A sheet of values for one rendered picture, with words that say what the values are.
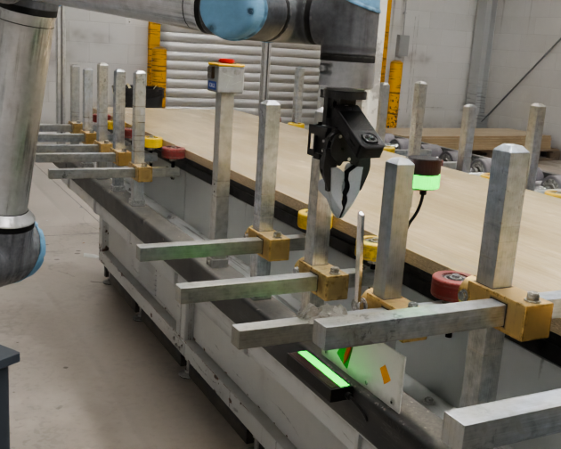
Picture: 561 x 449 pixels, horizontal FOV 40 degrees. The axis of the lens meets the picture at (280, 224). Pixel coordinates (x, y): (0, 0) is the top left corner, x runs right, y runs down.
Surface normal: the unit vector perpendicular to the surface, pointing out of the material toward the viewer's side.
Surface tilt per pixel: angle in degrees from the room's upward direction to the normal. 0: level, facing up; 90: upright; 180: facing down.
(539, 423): 90
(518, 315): 90
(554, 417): 90
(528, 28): 90
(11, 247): 101
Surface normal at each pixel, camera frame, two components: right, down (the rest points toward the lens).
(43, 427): 0.07, -0.97
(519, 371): -0.89, 0.05
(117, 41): 0.46, 0.23
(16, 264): 0.85, 0.35
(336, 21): -0.48, 0.19
